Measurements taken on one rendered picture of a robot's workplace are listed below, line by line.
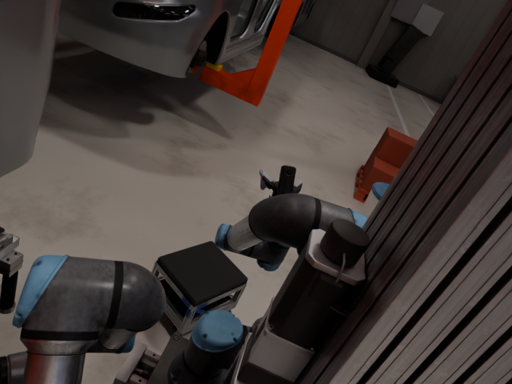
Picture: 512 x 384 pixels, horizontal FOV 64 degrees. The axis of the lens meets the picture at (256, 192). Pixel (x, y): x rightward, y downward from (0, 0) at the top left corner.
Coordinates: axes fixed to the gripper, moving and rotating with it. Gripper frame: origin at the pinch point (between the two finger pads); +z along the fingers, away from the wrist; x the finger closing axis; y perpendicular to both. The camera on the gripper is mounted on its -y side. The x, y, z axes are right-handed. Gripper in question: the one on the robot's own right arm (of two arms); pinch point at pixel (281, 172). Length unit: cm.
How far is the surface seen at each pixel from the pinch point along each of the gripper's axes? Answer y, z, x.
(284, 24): -11, 289, 24
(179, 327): 110, 20, -23
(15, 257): 19, -42, -71
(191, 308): 93, 19, -19
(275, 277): 130, 93, 39
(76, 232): 112, 84, -96
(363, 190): 132, 260, 152
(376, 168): 104, 263, 158
